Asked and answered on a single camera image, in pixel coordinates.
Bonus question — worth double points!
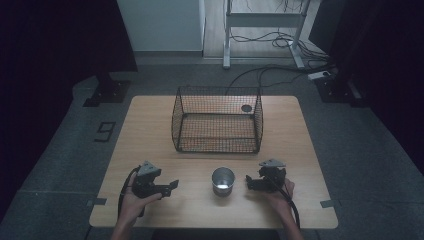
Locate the person's dark clothing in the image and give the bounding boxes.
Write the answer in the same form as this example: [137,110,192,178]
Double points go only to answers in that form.
[151,229,282,240]

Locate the silver metal cup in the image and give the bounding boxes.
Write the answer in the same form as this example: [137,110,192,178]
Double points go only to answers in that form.
[211,166,236,198]

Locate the black wire mesh basket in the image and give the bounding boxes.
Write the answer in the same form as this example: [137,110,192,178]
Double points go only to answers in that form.
[171,85,264,155]

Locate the tangle of black floor cables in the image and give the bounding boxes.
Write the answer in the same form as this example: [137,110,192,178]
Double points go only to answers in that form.
[225,29,336,97]

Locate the dark curtain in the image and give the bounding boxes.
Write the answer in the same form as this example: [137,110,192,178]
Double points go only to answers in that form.
[0,0,139,223]
[309,0,424,168]

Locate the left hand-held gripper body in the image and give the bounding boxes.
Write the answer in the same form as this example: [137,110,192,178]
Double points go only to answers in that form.
[131,160,168,200]

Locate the black stand base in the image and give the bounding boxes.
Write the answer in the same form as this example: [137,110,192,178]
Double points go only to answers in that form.
[82,73,131,108]
[314,73,368,108]

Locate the hand-held gripper black cable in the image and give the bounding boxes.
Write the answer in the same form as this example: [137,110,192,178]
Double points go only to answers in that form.
[264,174,301,231]
[117,165,142,222]

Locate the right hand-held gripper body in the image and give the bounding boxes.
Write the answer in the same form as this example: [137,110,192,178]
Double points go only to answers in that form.
[257,158,288,193]

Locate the left hand-held gripper black cable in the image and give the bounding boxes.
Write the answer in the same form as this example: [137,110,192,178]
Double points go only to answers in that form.
[117,165,142,222]

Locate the person's left hand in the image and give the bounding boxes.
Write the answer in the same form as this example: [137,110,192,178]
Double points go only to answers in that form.
[119,172,163,225]

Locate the right hand-held gripper black cable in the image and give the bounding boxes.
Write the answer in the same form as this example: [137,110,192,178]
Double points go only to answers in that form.
[264,174,301,231]

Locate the white cabinet panel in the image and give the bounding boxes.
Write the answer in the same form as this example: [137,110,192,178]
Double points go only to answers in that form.
[116,0,206,53]

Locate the white power strip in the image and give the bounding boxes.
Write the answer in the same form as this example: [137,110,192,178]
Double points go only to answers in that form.
[307,70,332,82]

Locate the person's right hand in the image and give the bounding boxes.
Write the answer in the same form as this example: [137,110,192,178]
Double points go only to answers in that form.
[262,177,296,219]

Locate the white metal desk frame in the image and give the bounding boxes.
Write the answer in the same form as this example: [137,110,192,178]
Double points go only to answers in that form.
[222,0,316,70]

